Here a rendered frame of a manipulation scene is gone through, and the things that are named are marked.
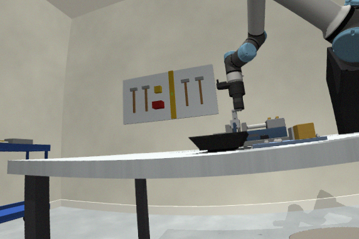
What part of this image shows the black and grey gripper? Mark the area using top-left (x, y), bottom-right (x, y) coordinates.
top-left (216, 72), bottom-right (245, 120)

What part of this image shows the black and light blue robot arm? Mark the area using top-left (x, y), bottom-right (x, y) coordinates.
top-left (224, 0), bottom-right (359, 74)

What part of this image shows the yellow rectangular block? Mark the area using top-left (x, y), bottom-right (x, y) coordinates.
top-left (293, 122), bottom-right (316, 140)

